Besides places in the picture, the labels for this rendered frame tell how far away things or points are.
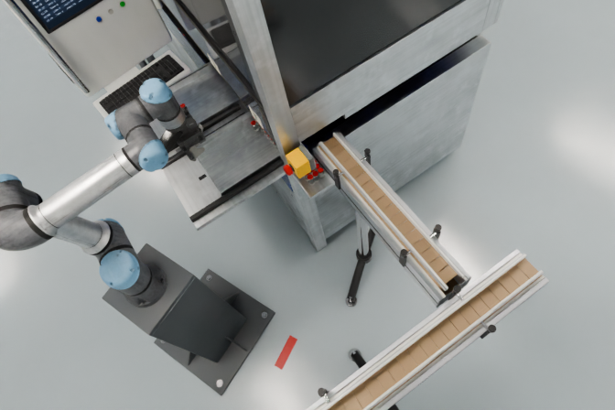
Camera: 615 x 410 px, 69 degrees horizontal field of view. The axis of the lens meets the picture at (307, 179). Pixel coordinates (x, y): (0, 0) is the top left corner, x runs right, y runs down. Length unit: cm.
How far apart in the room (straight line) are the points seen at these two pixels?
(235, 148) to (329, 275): 96
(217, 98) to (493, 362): 173
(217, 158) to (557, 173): 188
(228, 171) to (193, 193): 15
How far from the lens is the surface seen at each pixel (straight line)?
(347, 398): 139
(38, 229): 128
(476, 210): 261
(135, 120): 128
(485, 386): 237
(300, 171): 153
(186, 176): 180
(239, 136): 182
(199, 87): 204
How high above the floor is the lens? 231
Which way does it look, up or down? 60 degrees down
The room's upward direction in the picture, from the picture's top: 16 degrees counter-clockwise
